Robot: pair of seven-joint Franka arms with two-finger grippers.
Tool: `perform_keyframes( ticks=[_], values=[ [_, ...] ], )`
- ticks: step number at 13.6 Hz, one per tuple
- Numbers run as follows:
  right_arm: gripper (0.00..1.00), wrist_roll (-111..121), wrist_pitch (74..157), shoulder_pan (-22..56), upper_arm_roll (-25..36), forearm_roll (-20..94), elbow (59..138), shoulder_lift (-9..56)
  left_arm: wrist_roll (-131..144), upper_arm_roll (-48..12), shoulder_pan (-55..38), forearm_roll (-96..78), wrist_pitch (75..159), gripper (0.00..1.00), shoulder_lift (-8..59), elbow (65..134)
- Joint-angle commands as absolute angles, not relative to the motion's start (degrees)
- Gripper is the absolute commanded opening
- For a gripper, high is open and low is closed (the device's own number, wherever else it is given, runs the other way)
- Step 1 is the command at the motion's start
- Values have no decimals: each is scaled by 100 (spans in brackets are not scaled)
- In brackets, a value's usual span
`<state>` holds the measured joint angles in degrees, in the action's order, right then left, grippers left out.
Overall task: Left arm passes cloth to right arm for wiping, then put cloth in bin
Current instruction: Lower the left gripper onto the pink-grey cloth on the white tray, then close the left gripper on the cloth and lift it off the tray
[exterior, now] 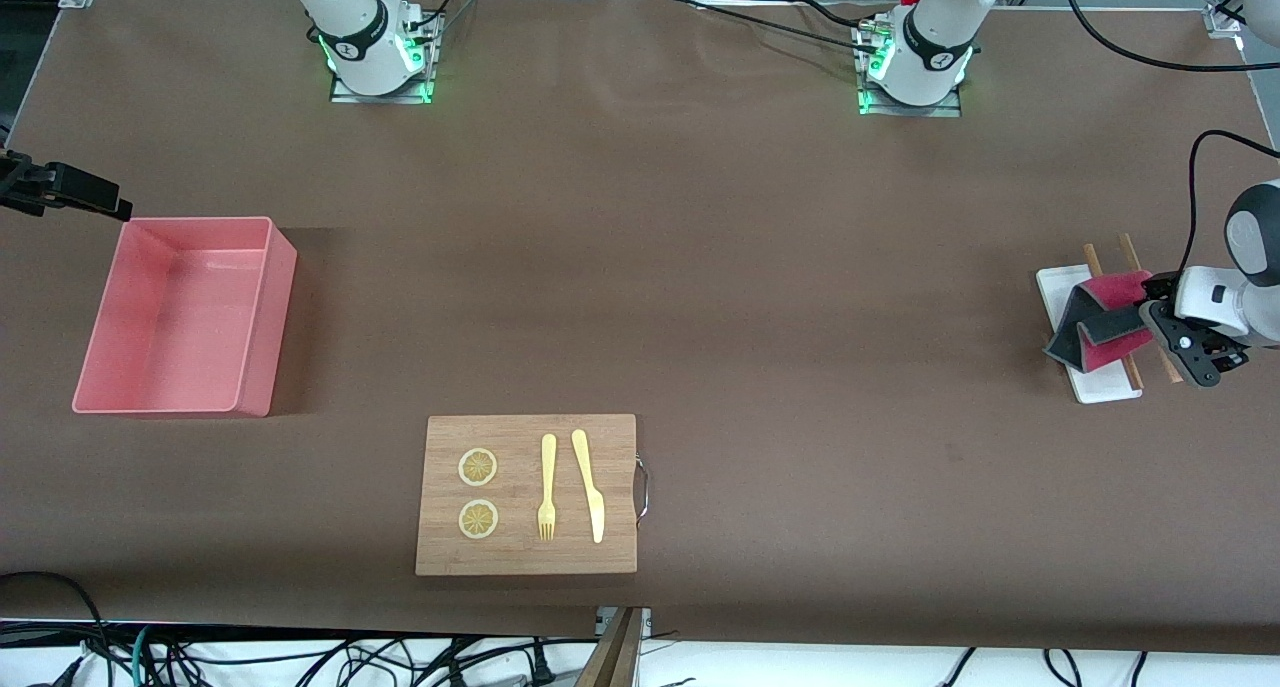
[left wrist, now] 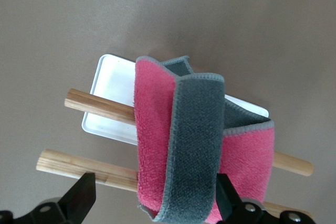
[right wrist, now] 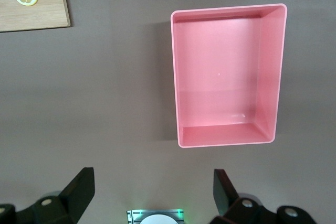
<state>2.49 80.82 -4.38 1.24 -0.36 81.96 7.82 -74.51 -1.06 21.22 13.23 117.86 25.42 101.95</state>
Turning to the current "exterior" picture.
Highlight pink plastic bin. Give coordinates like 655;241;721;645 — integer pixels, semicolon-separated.
72;216;298;418

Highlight yellow plastic fork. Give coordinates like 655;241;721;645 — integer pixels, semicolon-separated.
537;433;558;541

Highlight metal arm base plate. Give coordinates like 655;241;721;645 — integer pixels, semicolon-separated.
857;22;964;119
329;12;442;106

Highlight white rack base tray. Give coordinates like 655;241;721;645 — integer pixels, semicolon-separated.
1036;264;1143;405

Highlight tangled black cables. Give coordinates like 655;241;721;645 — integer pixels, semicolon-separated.
150;632;566;687

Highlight pink and grey cloth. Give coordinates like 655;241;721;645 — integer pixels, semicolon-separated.
1043;272;1161;373

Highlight brown wooden plank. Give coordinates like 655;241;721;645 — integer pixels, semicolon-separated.
577;607;643;687

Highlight yellow plastic knife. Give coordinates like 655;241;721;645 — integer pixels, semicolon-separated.
571;428;606;545

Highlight thick black cable loop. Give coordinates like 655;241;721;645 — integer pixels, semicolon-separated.
0;571;113;687

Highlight wooden cutting board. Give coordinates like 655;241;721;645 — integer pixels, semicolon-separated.
415;414;651;577

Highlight teal cable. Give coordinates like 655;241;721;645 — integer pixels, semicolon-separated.
130;623;161;687

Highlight long black base cable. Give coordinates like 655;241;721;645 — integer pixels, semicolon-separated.
663;0;887;60

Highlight brown table cover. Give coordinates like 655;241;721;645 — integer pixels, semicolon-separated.
0;0;1280;656

